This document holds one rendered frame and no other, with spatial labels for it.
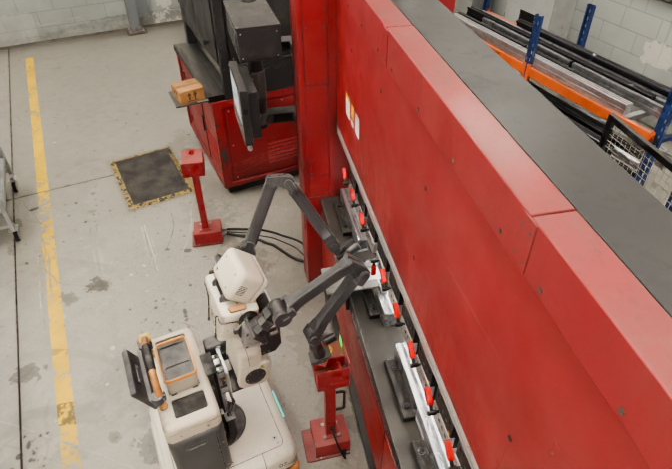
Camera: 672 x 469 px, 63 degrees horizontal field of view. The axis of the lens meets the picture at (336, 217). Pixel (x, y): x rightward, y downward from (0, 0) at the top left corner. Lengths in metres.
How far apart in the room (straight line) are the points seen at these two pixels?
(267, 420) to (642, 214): 2.37
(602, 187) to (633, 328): 0.39
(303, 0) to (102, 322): 2.60
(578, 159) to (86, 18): 8.38
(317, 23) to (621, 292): 2.26
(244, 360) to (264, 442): 0.60
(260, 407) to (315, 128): 1.60
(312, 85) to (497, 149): 1.90
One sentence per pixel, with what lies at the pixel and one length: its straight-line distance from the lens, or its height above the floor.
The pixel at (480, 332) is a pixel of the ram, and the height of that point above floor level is 1.83.
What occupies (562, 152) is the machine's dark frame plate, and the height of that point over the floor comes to 2.30.
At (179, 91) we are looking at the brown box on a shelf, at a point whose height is 1.10.
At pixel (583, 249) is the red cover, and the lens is 1.09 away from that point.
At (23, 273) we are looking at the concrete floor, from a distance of 4.86.
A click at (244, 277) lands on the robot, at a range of 2.28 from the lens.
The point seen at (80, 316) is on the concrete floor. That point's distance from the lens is 4.33.
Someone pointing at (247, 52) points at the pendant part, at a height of 1.81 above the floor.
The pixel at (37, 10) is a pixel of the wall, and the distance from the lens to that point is 9.15.
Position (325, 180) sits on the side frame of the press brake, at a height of 1.01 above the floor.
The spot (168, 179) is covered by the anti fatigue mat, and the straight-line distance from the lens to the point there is 5.40.
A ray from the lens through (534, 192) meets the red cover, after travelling 1.20.
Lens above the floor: 2.97
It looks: 39 degrees down
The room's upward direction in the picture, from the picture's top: straight up
